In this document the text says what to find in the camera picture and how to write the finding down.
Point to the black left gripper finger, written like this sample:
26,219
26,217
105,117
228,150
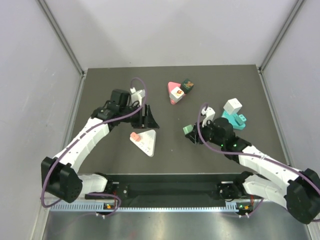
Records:
143,123
153,117

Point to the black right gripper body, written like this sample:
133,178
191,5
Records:
206,132

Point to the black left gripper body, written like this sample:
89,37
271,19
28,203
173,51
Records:
137,120

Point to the mint green cube charger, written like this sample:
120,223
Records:
189,129

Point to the salmon pink cube charger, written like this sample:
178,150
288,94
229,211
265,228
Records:
135,137

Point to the white triangular power strip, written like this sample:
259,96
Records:
147,142

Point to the teal triangular power strip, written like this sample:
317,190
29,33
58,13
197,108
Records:
231,120

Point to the teal cube charger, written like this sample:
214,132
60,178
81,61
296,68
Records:
240,119

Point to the grey white cube adapter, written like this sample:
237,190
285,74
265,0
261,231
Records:
232,106

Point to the white tiger cube adapter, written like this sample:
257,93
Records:
175,95

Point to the pink triangular power strip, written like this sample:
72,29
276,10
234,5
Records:
172,85

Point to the dark green cube adapter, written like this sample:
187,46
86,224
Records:
186,86

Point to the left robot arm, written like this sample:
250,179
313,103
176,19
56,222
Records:
59,175

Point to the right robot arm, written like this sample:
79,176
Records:
295,190

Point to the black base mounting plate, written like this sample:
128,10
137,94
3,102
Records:
176,190

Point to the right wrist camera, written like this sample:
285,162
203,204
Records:
208,114

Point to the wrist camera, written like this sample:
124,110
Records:
136,96
208,114

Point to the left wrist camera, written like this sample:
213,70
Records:
136,96

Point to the slotted cable duct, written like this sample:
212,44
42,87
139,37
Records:
87,206

